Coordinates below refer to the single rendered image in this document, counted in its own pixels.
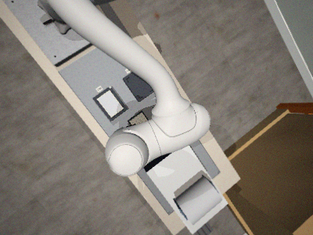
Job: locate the white cylinder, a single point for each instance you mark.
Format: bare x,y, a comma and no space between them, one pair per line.
198,199

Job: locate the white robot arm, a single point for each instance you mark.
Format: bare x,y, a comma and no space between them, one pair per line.
176,123

